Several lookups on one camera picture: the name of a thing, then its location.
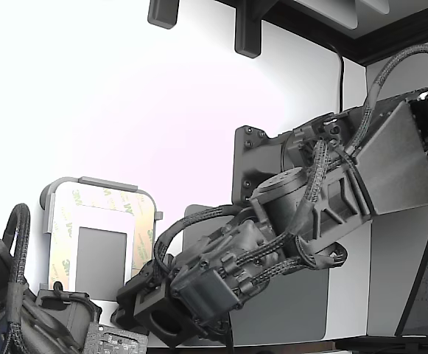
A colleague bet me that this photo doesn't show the idle arm gripper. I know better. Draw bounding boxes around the idle arm gripper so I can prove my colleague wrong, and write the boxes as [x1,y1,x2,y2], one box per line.
[32,285,139,352]

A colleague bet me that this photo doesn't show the idle arm camera circuit board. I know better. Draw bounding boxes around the idle arm camera circuit board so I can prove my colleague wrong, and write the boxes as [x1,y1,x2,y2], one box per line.
[83,323,150,354]

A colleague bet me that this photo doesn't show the white side panel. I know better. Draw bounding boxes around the white side panel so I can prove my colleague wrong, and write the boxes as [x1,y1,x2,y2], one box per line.
[368,206,428,336]

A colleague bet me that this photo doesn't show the idle arm braided cable loop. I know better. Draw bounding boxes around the idle arm braided cable loop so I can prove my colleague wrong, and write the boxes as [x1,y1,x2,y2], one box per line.
[2,202,32,296]

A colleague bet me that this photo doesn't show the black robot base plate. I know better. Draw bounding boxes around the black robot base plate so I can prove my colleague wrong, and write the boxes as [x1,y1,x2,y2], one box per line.
[233,125,295,212]

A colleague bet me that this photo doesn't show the braided gripper cable loop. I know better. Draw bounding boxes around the braided gripper cable loop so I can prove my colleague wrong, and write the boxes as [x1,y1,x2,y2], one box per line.
[153,206,245,277]

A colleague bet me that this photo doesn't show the grey tape plate fixture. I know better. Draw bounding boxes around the grey tape plate fixture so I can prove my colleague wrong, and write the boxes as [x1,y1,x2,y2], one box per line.
[38,176,163,294]

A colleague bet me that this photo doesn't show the grey rectangular insert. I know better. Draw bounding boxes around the grey rectangular insert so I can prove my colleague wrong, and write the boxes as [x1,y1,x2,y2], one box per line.
[75,226,127,302]

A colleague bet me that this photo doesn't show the grey six-joint robot arm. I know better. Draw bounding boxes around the grey six-joint robot arm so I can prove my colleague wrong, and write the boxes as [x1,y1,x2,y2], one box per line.
[250,83,428,274]

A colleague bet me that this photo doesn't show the large grey acoustic panel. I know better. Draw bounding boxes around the large grey acoustic panel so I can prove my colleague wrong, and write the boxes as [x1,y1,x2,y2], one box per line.
[294,0,359,31]

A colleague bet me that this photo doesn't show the small dark bracket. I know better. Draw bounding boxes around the small dark bracket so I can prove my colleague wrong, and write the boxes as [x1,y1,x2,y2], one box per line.
[147,0,180,29]

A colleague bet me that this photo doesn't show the large dark bracket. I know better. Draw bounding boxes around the large dark bracket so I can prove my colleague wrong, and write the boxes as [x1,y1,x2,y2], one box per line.
[234,0,263,59]

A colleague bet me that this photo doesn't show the long braided arm cable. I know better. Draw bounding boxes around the long braided arm cable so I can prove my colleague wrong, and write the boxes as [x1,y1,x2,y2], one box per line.
[340,43,428,159]

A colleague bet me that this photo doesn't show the thin black wall cable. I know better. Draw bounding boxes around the thin black wall cable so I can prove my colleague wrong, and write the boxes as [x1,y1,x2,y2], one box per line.
[326,42,346,112]

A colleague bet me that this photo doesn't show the grey rectangular mat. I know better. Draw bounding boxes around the grey rectangular mat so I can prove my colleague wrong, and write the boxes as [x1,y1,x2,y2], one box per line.
[182,204,331,343]

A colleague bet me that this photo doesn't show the brown tape liner strip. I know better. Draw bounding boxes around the brown tape liner strip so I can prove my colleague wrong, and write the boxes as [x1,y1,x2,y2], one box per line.
[49,193,73,291]
[131,195,156,270]
[66,185,152,217]

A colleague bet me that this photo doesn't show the wrist camera with circuit board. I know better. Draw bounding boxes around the wrist camera with circuit board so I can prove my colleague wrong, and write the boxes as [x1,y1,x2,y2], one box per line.
[124,259,165,296]

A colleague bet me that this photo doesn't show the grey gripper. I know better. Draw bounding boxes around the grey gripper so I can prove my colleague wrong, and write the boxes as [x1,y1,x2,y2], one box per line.
[134,215,285,348]

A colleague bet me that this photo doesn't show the small grey acoustic panel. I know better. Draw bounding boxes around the small grey acoustic panel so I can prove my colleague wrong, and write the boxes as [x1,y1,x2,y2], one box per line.
[360,0,392,16]

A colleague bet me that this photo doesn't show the black wall trim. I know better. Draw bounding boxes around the black wall trim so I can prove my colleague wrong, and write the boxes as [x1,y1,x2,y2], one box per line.
[213,0,428,66]

